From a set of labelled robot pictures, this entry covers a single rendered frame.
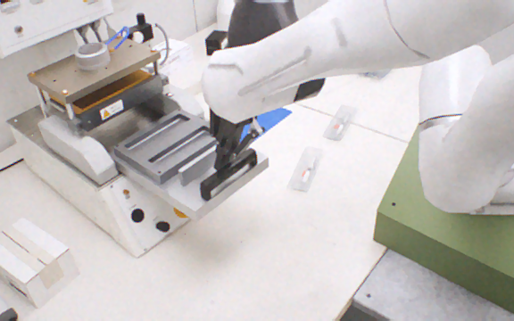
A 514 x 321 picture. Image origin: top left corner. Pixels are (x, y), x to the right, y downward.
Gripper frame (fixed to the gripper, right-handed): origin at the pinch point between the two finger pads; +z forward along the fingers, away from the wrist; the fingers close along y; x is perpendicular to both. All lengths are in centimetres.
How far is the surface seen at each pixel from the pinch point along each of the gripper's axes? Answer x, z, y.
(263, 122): 45, 36, -18
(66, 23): 2, 6, -57
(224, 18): 76, 38, -65
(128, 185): -10.1, 19.5, -16.5
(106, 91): -1.5, 10.0, -35.9
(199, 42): 69, 51, -70
